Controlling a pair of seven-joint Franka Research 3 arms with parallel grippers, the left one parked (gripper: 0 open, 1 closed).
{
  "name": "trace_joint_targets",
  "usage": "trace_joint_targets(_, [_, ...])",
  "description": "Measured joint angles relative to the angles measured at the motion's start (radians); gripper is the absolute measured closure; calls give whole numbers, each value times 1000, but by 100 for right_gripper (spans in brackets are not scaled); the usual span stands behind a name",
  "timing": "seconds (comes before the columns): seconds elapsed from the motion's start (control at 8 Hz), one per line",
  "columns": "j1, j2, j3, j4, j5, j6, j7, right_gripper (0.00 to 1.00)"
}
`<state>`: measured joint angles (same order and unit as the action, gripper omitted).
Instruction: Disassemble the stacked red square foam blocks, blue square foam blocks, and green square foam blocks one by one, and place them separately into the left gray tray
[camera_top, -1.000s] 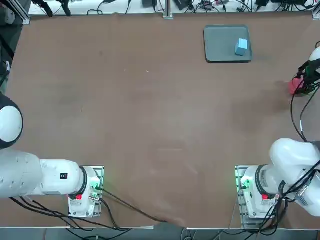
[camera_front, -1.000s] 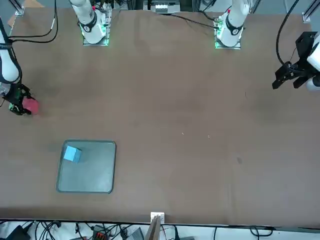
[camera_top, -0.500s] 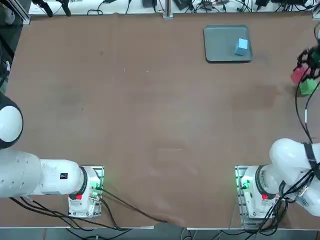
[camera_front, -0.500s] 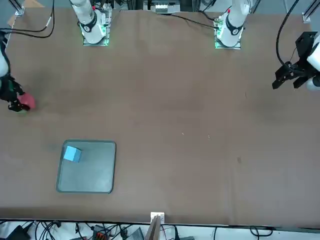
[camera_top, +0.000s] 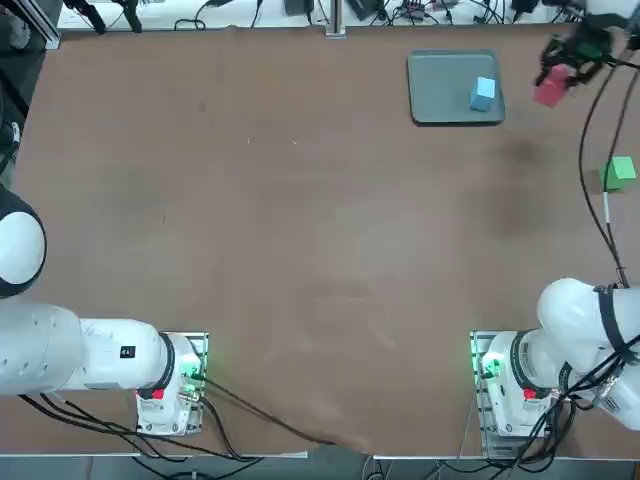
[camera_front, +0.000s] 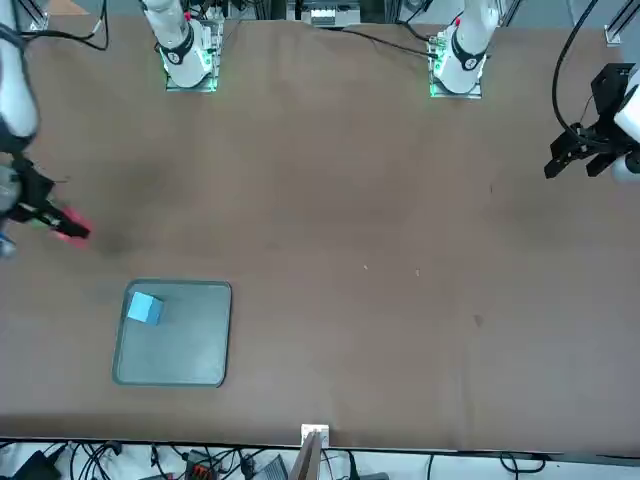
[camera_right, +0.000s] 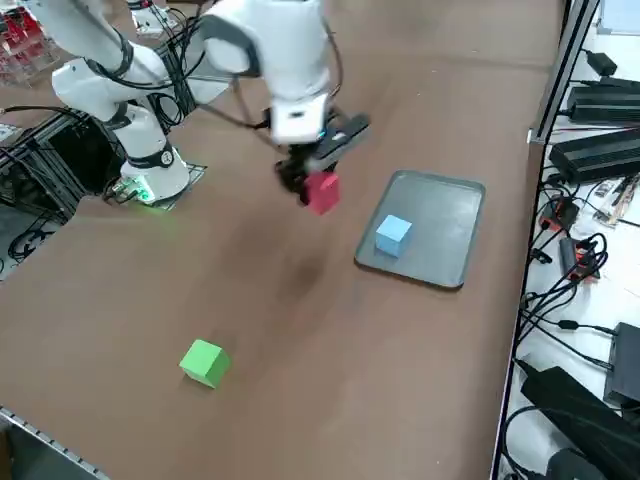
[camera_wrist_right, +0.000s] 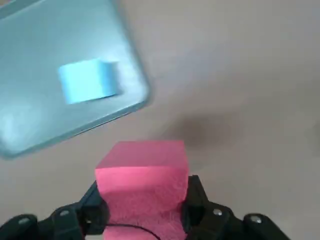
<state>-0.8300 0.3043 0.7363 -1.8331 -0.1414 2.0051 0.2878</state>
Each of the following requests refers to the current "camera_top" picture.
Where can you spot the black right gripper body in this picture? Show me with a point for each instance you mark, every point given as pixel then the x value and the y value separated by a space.
pixel 600 35

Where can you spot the red square foam block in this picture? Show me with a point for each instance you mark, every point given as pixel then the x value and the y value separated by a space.
pixel 550 94

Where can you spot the blue square foam block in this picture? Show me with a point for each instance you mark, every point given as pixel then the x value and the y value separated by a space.
pixel 483 92

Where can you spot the green square foam block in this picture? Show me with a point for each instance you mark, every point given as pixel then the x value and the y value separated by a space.
pixel 620 172

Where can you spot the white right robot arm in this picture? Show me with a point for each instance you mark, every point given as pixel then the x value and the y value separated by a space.
pixel 565 310

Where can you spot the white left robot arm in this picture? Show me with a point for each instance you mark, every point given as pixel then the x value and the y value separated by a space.
pixel 100 355

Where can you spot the gray metal tray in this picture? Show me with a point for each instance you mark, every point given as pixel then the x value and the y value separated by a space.
pixel 440 90

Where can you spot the black power adapter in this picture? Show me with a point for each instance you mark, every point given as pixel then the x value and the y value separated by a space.
pixel 525 5

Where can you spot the black red adapter hub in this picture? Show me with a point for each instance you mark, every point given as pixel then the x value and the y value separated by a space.
pixel 415 6

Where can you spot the long black power supply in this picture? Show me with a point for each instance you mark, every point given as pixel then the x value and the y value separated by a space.
pixel 299 6
pixel 367 9

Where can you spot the grey aluminium rail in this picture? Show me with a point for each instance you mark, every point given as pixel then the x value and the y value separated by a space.
pixel 42 27

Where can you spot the aluminium frame post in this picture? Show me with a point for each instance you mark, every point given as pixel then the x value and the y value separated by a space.
pixel 336 20

